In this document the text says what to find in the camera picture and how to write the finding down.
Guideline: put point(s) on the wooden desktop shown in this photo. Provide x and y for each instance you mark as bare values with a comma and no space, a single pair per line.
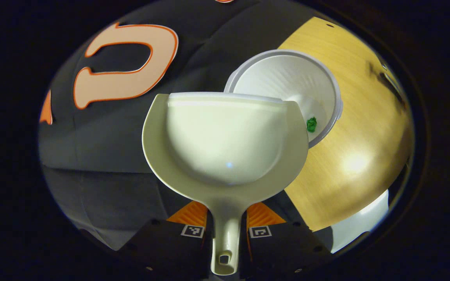
358,128

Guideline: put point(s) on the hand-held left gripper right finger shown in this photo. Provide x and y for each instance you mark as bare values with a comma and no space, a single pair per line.
279,249

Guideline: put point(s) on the white ribbed garbage bin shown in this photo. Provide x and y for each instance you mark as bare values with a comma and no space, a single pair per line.
287,78

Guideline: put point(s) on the grey plastic dustpan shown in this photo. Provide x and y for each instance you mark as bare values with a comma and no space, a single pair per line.
225,136

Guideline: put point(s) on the green paper ball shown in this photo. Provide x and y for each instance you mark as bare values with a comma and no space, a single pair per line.
311,125

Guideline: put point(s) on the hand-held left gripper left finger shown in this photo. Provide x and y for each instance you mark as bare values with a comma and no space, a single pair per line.
166,249

